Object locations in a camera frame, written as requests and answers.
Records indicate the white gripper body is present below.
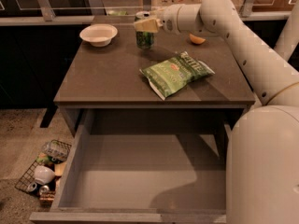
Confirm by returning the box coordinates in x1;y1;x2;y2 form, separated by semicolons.
157;5;180;35

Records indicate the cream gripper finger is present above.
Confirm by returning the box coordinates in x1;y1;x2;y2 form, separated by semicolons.
134;17;163;33

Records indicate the green soda can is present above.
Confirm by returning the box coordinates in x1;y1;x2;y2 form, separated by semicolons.
134;10;155;50

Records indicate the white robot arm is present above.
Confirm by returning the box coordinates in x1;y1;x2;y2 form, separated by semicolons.
134;0;299;224

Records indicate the white bowl on counter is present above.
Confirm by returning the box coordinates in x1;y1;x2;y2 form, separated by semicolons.
79;24;118;47

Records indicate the grey counter cabinet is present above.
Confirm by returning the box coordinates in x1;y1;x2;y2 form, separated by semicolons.
53;14;256;137

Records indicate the grey open top drawer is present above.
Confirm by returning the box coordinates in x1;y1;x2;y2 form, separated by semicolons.
30;109;227;224

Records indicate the silver can on floor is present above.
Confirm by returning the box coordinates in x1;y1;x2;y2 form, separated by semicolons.
38;185;50;195
26;182;37;193

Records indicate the orange fruit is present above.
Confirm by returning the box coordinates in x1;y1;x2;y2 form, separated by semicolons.
189;34;206;45

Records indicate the green chip bag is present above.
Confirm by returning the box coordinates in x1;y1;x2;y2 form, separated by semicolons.
140;51;215;100

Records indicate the white bowl in basket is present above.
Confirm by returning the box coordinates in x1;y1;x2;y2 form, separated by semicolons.
34;165;55;185

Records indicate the brown snack bar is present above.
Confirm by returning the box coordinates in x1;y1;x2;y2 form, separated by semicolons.
39;191;56;206

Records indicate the black wire basket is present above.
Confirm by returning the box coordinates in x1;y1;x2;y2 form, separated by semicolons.
15;140;71;196

